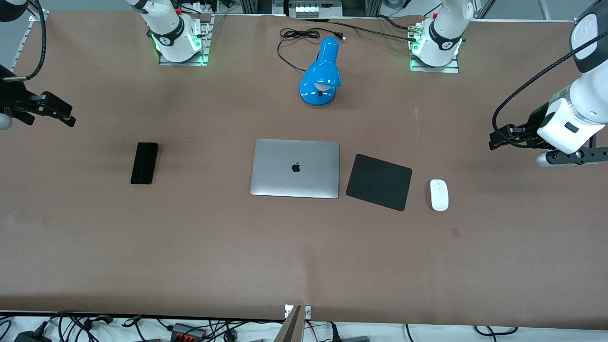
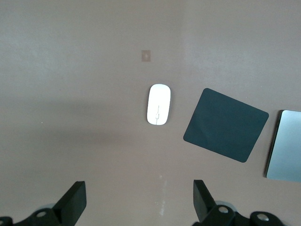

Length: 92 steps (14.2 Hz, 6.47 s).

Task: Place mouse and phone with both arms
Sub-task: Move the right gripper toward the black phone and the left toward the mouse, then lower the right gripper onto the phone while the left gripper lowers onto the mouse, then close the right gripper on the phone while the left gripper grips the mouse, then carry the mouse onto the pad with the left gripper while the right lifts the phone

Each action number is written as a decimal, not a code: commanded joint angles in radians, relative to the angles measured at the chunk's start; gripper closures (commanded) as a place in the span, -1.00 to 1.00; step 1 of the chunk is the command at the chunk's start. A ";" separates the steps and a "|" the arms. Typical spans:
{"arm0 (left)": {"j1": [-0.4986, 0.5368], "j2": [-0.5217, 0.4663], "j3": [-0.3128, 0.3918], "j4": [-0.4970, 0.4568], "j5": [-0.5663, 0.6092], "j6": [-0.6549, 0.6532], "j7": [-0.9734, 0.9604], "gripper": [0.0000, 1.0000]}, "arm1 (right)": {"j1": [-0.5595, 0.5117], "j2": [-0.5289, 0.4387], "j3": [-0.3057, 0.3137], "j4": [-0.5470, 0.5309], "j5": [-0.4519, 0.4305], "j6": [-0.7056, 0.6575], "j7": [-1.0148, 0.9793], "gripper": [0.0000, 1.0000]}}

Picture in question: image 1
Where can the white computer mouse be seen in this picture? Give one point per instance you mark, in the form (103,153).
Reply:
(439,194)

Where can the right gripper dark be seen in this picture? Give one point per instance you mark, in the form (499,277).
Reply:
(10,94)

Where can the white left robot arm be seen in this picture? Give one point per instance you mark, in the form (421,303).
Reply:
(441,33)

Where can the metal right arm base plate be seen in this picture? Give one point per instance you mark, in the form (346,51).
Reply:
(183,62)

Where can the black power adapter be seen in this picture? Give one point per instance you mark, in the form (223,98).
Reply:
(31,337)

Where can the grey orange connector block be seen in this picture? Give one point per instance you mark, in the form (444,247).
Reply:
(187,331)

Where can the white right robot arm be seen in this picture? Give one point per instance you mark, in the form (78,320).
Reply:
(166,23)

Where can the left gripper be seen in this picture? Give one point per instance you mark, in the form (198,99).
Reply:
(537,121)

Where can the white power strip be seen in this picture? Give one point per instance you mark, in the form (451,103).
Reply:
(306,9)

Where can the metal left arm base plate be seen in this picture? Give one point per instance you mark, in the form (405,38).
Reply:
(434,69)

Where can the blue desk lamp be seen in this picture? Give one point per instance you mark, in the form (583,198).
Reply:
(323,71)

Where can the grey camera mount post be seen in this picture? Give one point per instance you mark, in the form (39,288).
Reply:
(294,327)

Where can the black smartphone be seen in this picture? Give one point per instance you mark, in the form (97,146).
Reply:
(144,163)

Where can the silver closed laptop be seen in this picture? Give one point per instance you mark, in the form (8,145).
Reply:
(285,180)

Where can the black mouse pad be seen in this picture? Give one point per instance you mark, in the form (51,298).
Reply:
(380,183)

